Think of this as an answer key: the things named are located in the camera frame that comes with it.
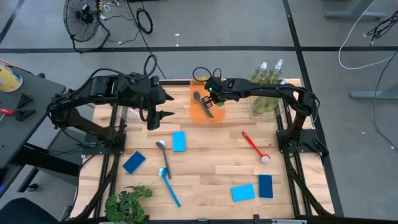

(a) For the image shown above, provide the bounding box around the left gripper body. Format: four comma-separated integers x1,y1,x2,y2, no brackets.
136,75,168,113

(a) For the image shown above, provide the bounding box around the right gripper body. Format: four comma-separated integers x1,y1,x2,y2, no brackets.
203,76,239,104

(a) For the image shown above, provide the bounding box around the light blue sponge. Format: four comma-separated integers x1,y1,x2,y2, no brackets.
230,184,256,202
172,131,187,152

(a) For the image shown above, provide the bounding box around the dark blue sponge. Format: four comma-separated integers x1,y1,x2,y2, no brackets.
258,174,274,199
122,151,146,175

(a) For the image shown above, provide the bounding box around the red dish brush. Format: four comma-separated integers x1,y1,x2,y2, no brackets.
241,131,271,165

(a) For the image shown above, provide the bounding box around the orange plastic bin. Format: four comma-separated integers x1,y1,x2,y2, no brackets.
189,77,226,123

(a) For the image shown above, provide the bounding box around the clear plastic bin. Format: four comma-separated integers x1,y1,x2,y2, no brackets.
116,74,155,122
247,74,286,122

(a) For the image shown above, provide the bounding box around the green leafy plant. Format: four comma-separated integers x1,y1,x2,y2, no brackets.
104,185,154,224

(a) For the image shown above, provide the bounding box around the black floor fan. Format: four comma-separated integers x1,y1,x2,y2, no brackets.
63,0,111,54

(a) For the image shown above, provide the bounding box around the grey side table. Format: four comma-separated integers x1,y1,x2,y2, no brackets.
0,60,81,200

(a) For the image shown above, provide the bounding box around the black triangular part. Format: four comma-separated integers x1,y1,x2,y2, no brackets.
14,108,37,122
16,92,34,110

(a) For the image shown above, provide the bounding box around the grey desk foot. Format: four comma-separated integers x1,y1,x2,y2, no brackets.
349,83,398,100
325,0,388,19

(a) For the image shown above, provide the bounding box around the dark blue chair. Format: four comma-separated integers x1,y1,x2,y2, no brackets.
0,197,60,224

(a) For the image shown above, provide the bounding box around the black aluminium table frame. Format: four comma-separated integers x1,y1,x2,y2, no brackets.
70,78,345,224

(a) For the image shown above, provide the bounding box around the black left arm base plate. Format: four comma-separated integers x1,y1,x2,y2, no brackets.
81,130,127,156

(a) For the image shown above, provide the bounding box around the black coiled cable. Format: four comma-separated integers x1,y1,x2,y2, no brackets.
136,7,154,35

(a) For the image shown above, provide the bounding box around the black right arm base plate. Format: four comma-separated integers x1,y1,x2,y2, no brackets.
276,129,329,155

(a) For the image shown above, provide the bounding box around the white cable tangle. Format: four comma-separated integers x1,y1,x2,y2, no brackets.
98,0,125,13

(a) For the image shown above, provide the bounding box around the white floor cable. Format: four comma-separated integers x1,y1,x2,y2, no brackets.
338,0,398,70

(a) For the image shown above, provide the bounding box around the black cable bundle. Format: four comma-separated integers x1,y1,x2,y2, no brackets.
366,9,398,41

